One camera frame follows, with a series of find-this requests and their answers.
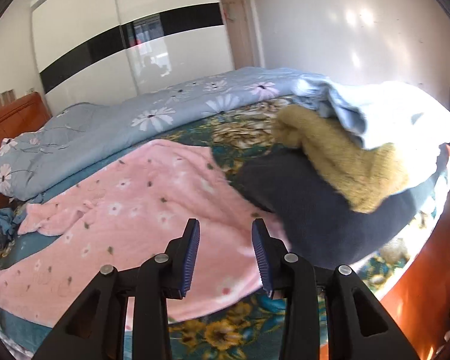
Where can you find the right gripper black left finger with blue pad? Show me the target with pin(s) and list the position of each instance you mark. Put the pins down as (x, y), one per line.
(94, 325)

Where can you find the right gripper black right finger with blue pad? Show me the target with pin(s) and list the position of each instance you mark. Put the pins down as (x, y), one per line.
(359, 327)

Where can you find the pink floral fleece garment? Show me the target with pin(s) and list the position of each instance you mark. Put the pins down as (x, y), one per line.
(125, 214)

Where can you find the dark grey fleece garment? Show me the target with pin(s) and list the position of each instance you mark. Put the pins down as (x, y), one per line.
(317, 220)

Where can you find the mustard yellow fleece garment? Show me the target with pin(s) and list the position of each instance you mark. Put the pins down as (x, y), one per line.
(363, 177)

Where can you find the light blue floral duvet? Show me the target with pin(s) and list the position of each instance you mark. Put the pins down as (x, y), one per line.
(86, 133)

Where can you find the white folded cloth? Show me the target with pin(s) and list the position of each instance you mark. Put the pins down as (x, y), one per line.
(389, 112)

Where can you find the orange wooden headboard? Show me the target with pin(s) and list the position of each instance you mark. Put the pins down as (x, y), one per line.
(24, 115)

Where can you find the white black sliding wardrobe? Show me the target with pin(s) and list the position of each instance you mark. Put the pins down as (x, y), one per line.
(106, 51)

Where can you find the pink wooden door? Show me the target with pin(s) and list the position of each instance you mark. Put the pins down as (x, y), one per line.
(238, 32)

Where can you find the row of wall switches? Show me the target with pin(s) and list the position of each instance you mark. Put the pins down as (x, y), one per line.
(0, 101)

